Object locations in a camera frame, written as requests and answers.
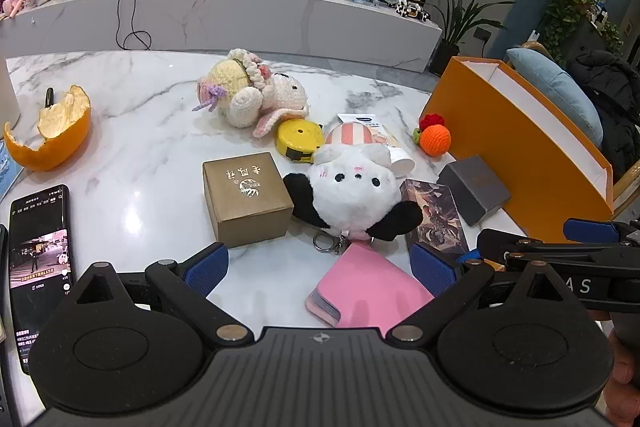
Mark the crochet sheep doll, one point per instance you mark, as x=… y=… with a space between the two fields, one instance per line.
x=240 y=82

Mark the grey box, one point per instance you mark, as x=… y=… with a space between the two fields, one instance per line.
x=475 y=187

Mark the yellow tape measure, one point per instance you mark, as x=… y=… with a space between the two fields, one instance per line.
x=297 y=137

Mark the person's right hand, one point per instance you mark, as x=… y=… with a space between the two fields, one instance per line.
x=626 y=369

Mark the cow pattern figurine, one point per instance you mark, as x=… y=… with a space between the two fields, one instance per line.
x=412 y=9

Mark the orange storage box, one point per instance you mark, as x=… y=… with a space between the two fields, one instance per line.
x=525 y=147

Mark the potted long-leaf plant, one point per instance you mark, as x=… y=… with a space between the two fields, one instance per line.
x=457 y=22

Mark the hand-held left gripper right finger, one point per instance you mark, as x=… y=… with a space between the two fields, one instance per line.
x=432 y=269

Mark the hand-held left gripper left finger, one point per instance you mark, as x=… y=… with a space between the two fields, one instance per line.
x=207 y=269

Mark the black smartphone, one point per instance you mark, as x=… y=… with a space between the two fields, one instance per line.
x=40 y=257

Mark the orange crochet fruit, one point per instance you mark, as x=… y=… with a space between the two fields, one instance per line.
x=435 y=140

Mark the black jacket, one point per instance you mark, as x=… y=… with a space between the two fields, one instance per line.
x=610 y=97

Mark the orange peel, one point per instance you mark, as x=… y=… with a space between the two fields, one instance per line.
x=65 y=142

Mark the pink phone wallet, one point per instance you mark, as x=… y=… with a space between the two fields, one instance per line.
x=370 y=287

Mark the blue pillow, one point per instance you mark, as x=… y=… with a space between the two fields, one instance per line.
x=555 y=92

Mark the blue book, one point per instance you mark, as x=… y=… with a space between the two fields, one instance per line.
x=7 y=177

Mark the red crochet ball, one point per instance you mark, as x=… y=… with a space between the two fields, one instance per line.
x=432 y=121

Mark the wooden armchair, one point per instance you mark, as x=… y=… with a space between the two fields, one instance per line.
x=627 y=187

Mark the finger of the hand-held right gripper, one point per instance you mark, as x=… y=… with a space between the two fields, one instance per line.
x=550 y=247
x=590 y=229

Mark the white hand cream tube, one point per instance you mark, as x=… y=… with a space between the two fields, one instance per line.
x=400 y=159

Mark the green ivy plant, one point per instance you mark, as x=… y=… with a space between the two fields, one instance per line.
x=575 y=7

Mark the printed art card box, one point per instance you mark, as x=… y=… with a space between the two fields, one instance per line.
x=435 y=212

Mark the white marble tv cabinet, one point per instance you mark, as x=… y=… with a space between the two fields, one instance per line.
x=250 y=17

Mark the pink toy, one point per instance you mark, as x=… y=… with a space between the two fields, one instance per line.
x=12 y=4

